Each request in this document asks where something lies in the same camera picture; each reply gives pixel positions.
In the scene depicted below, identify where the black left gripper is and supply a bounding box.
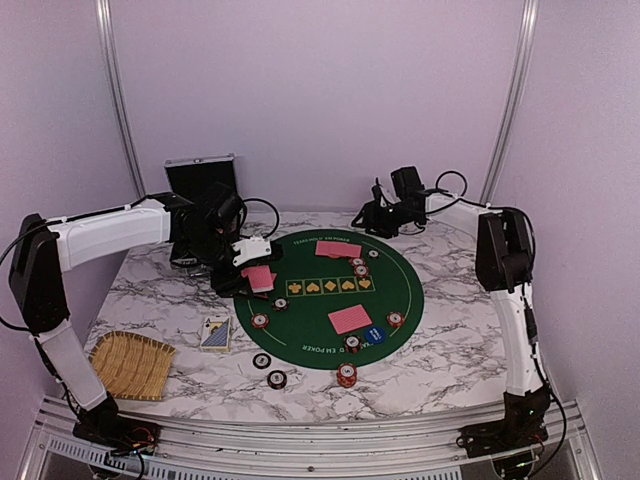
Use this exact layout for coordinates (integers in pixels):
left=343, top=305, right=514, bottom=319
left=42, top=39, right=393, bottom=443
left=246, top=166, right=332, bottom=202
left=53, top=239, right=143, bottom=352
left=181, top=228, right=254, bottom=299

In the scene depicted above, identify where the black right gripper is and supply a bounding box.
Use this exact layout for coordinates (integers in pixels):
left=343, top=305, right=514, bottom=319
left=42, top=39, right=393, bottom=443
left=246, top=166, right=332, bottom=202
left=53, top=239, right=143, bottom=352
left=352, top=201, right=417, bottom=240

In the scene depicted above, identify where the red playing card deck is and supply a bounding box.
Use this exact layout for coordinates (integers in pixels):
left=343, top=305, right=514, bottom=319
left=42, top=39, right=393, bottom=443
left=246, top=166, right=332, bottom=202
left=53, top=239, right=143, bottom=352
left=241, top=265, right=274, bottom=293

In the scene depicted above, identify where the red-backed card top player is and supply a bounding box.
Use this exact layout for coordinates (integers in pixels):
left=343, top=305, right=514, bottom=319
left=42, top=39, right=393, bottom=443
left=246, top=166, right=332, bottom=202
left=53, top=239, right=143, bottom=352
left=315, top=241, right=349, bottom=258

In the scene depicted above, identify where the red-backed card player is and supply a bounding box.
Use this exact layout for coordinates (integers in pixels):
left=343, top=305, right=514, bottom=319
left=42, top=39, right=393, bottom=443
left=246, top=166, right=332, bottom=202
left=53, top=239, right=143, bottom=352
left=328, top=304, right=373, bottom=335
left=315, top=241, right=349, bottom=258

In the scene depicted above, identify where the black poker chip stack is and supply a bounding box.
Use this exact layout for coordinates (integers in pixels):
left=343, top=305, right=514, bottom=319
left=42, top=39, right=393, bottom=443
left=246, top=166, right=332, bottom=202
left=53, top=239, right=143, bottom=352
left=267, top=370, right=287, bottom=390

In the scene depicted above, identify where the red-backed card bottom player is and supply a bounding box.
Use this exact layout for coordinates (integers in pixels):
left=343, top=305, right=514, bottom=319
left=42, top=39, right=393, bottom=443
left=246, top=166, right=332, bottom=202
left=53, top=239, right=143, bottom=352
left=328, top=304, right=373, bottom=335

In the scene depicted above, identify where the blue small blind button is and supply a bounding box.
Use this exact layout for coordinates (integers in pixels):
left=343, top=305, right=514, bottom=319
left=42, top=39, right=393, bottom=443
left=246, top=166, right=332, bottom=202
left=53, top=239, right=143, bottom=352
left=364, top=326, right=387, bottom=345

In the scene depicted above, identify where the red poker chip stack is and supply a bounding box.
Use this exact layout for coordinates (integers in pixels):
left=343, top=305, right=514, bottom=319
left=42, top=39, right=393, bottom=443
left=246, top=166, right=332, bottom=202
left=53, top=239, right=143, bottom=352
left=336, top=363, right=357, bottom=388

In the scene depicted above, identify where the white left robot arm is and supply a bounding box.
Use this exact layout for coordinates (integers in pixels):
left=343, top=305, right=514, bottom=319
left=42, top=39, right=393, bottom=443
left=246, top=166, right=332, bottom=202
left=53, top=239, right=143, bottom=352
left=3, top=183, right=247, bottom=445

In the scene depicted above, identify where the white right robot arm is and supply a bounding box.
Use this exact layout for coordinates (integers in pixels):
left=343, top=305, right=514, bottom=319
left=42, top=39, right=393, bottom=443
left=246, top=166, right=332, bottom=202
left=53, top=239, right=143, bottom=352
left=351, top=166, right=551, bottom=448

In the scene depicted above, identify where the playing card box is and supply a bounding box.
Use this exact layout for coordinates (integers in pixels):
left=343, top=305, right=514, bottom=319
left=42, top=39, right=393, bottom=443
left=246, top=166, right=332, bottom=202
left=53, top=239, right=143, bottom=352
left=199, top=315, right=232, bottom=353

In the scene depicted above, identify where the round green poker mat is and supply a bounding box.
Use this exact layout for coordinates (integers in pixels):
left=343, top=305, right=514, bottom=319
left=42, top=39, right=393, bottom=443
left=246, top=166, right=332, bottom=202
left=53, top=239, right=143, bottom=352
left=234, top=229, right=425, bottom=370

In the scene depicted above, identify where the aluminium poker chip case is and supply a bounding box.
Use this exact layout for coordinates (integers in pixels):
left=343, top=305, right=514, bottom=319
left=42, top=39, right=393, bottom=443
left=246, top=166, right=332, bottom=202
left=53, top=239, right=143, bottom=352
left=163, top=152, right=239, bottom=266

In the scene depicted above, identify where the woven bamboo tray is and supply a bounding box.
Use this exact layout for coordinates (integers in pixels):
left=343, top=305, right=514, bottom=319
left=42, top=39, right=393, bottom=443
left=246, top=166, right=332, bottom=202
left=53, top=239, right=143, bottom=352
left=89, top=331, right=176, bottom=402

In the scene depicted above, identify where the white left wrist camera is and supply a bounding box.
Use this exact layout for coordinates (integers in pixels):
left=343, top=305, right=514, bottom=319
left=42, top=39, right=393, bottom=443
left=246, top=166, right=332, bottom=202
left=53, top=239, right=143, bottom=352
left=231, top=236, right=283, bottom=267

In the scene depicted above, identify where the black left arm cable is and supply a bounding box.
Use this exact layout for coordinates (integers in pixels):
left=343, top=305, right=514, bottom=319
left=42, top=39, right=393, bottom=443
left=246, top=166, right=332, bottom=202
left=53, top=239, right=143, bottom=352
left=169, top=197, right=281, bottom=271

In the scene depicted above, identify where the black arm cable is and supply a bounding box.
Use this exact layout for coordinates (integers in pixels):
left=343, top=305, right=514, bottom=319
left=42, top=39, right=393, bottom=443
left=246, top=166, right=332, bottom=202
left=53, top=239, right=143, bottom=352
left=169, top=197, right=281, bottom=271
left=424, top=170, right=569, bottom=461

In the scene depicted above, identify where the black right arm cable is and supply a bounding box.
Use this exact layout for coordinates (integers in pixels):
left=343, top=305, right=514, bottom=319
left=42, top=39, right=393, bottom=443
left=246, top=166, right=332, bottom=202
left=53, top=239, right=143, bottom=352
left=424, top=170, right=569, bottom=461

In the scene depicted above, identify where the aluminium front rail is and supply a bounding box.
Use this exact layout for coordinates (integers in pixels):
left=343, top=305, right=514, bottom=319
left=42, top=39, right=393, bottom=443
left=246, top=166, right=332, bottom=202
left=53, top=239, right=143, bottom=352
left=29, top=399, right=591, bottom=480

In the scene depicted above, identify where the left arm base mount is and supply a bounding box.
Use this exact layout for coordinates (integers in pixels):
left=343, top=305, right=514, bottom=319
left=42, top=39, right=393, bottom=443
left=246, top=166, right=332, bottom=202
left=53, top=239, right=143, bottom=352
left=73, top=393, right=161, bottom=454

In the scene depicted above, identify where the right aluminium frame post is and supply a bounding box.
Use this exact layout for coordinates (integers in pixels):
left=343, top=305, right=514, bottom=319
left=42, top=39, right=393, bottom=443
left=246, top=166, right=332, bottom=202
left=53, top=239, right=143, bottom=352
left=479, top=0, right=540, bottom=206

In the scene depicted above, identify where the aluminium frame post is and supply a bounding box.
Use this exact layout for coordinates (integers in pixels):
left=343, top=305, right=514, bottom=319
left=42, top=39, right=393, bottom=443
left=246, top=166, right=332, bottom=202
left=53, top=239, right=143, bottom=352
left=479, top=0, right=540, bottom=206
left=95, top=0, right=147, bottom=198

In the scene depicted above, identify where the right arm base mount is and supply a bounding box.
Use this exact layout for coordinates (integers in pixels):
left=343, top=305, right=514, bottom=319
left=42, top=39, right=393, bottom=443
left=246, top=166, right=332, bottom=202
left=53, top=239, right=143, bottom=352
left=456, top=388, right=551, bottom=458

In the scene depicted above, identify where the left aluminium frame post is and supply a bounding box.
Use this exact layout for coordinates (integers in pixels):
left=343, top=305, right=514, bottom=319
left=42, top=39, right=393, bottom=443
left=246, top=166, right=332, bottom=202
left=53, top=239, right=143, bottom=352
left=95, top=0, right=147, bottom=198

